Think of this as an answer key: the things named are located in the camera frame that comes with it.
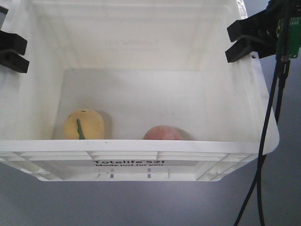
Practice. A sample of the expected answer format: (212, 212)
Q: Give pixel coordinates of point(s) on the green circuit board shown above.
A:
(289, 43)

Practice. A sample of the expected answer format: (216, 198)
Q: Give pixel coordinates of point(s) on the yellow plush toy green stripe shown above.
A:
(84, 124)

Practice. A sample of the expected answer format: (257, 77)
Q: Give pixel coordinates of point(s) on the white Totelife plastic crate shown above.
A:
(139, 64)

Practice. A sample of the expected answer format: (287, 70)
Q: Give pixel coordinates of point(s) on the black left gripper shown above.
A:
(11, 46)

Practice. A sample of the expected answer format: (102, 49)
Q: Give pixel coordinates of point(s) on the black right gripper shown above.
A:
(257, 33)

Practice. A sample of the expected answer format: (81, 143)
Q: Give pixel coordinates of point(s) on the pink plush toy smiling face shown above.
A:
(163, 132)

